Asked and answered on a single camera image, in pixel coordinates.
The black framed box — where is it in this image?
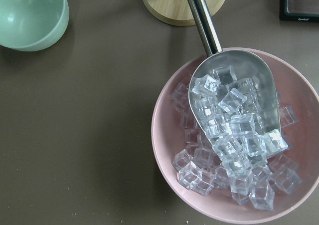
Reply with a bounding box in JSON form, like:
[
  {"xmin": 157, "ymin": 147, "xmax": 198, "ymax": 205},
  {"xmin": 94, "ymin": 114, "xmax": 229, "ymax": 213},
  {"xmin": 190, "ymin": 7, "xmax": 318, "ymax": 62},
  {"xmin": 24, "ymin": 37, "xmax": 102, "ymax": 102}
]
[{"xmin": 279, "ymin": 0, "xmax": 319, "ymax": 23}]

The steel ice scoop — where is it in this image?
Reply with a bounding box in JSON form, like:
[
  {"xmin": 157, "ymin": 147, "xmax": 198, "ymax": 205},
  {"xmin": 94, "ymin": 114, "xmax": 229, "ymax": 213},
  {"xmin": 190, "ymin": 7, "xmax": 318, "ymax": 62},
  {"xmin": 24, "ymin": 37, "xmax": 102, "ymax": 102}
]
[{"xmin": 187, "ymin": 0, "xmax": 281, "ymax": 132}]

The wooden stand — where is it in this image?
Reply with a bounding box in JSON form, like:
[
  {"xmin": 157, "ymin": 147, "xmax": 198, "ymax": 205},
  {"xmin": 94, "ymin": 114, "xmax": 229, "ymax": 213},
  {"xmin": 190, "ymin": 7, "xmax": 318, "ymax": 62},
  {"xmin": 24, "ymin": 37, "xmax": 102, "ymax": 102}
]
[{"xmin": 143, "ymin": 0, "xmax": 225, "ymax": 26}]

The pile of ice cubes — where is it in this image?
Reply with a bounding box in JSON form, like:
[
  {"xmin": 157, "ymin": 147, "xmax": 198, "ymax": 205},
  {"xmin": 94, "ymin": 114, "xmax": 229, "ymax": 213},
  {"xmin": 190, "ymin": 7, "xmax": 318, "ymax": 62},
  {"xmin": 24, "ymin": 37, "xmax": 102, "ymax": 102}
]
[{"xmin": 170, "ymin": 66, "xmax": 302, "ymax": 211}]

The pink bowl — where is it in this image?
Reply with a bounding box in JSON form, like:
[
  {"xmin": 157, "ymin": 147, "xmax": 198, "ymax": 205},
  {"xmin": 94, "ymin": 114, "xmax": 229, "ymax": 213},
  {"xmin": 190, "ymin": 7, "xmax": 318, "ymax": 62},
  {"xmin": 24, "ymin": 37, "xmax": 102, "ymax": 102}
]
[{"xmin": 152, "ymin": 50, "xmax": 319, "ymax": 225}]

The green bowl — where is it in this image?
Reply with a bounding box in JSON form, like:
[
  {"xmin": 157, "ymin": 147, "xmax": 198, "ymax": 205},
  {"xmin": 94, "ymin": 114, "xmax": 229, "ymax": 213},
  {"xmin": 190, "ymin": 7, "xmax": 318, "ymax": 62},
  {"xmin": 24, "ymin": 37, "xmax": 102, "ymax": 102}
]
[{"xmin": 0, "ymin": 0, "xmax": 69, "ymax": 51}]

